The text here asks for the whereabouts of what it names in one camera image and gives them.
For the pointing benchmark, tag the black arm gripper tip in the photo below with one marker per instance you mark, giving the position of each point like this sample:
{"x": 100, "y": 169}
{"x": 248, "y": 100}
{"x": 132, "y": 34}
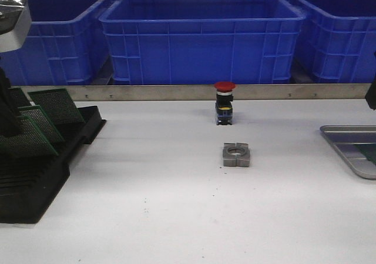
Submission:
{"x": 370, "y": 96}

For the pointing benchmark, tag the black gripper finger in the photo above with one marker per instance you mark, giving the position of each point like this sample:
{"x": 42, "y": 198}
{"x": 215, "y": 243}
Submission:
{"x": 10, "y": 125}

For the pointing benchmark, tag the green perfboard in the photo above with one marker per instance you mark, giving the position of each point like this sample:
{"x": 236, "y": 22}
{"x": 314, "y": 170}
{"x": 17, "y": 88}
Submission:
{"x": 368, "y": 150}
{"x": 19, "y": 98}
{"x": 58, "y": 105}
{"x": 31, "y": 142}
{"x": 43, "y": 122}

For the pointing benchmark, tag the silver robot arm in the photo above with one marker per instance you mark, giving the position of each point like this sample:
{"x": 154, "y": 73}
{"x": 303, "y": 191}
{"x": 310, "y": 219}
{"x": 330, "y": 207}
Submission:
{"x": 15, "y": 22}

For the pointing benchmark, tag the silver metal tray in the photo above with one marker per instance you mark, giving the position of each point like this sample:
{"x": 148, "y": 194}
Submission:
{"x": 343, "y": 139}

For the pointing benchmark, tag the black slotted board rack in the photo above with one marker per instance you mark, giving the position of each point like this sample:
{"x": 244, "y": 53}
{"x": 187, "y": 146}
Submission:
{"x": 29, "y": 185}

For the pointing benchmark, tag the blue plastic crate right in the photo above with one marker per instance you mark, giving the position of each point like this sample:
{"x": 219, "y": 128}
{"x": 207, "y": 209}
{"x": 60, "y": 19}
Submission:
{"x": 337, "y": 40}

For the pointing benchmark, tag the blue plastic crate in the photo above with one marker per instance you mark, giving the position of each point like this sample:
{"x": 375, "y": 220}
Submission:
{"x": 65, "y": 44}
{"x": 171, "y": 42}
{"x": 337, "y": 40}

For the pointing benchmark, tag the blue plastic crate left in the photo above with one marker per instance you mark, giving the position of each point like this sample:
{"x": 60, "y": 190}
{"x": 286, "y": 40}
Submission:
{"x": 65, "y": 44}

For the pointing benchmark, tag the red emergency stop button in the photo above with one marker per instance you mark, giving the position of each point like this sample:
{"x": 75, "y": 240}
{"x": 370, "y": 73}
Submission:
{"x": 224, "y": 97}

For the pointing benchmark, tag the grey metal clamp block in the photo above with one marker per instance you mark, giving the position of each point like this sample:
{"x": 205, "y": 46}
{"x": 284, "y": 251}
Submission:
{"x": 236, "y": 155}

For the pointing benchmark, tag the blue plastic crate centre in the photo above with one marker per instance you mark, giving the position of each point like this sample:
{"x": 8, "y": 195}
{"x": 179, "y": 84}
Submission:
{"x": 171, "y": 42}

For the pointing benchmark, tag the steel shelf rail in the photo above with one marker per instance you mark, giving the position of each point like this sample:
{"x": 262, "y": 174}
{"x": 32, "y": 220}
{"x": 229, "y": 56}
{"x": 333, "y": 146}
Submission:
{"x": 208, "y": 92}

